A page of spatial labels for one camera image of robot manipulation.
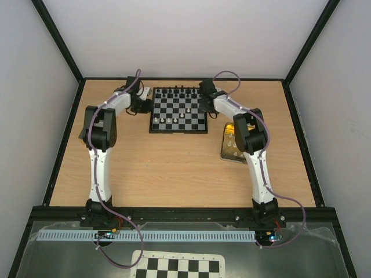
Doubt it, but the black grey chess board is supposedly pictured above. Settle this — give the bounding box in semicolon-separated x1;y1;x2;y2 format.
149;86;208;134

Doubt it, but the gold metal tray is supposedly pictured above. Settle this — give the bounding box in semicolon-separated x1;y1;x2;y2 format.
220;123;247;164

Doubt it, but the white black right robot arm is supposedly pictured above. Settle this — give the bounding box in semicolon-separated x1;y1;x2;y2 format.
199;78;279;227

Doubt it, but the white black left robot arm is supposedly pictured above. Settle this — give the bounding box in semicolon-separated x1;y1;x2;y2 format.
79;71;152;228

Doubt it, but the checkered calibration board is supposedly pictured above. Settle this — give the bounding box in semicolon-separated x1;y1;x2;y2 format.
130;251;226;278

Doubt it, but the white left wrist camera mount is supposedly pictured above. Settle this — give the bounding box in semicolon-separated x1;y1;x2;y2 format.
138;87;152;100

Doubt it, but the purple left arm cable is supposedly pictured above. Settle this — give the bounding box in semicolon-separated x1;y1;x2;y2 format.
86;68;144;269

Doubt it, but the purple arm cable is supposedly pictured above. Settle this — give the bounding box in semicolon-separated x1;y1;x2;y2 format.
213;71;307;250
86;68;144;269

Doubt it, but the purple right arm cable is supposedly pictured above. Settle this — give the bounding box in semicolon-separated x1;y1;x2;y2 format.
213;71;307;250

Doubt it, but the black mounting rail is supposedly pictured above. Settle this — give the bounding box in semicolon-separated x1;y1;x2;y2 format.
79;207;286;228

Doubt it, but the white slotted cable duct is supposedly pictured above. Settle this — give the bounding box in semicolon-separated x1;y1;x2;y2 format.
36;230;256;242

